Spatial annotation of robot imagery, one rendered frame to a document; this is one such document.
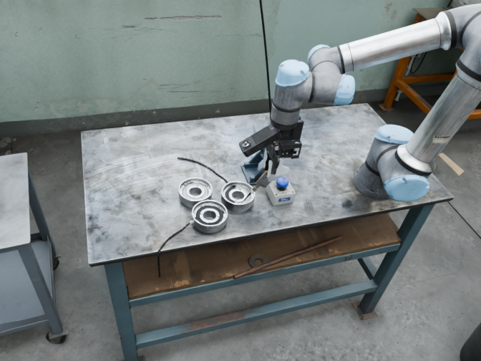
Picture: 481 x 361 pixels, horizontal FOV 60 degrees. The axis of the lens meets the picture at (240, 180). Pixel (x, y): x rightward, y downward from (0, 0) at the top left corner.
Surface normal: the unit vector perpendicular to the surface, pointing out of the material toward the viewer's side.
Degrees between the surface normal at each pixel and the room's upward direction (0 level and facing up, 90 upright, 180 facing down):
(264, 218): 0
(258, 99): 90
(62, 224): 0
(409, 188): 97
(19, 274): 0
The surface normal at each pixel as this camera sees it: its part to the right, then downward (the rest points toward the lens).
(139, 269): 0.09, -0.73
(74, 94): 0.29, 0.67
